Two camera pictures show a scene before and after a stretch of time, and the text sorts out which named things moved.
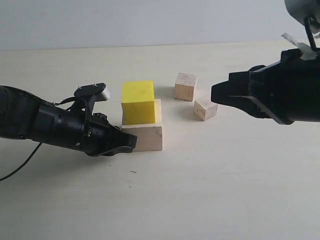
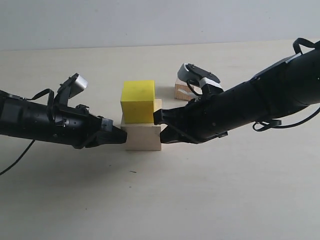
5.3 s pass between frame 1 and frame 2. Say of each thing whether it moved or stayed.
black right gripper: moved
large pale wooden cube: stayed
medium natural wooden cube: stayed
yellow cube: stayed
